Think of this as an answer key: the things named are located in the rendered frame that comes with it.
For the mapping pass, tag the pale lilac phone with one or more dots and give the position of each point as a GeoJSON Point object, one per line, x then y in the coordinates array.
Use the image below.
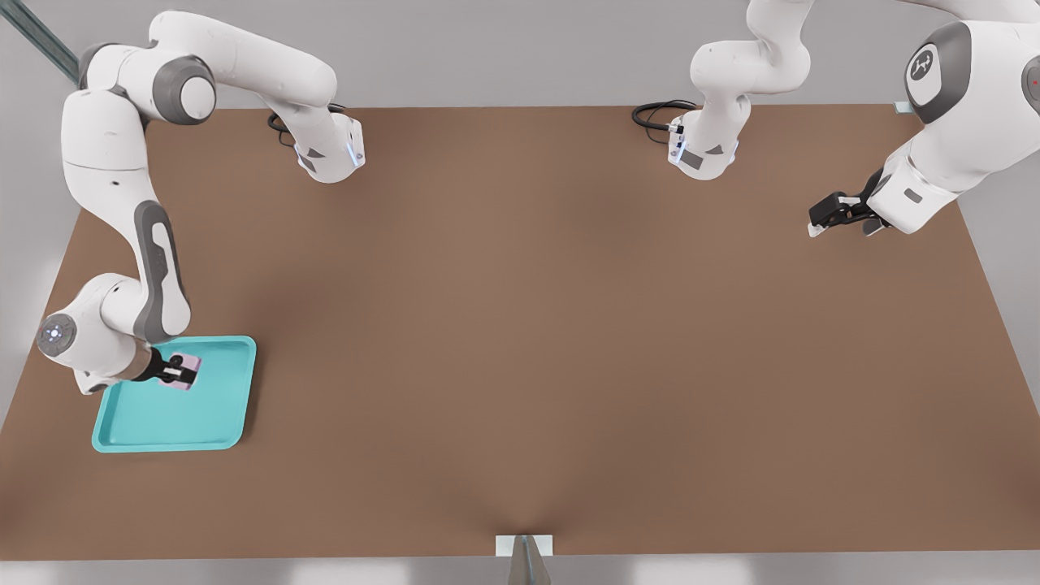
{"type": "Point", "coordinates": [193, 360]}

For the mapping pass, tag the pale blue-green tray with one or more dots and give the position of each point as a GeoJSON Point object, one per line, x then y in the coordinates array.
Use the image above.
{"type": "Point", "coordinates": [179, 418]}

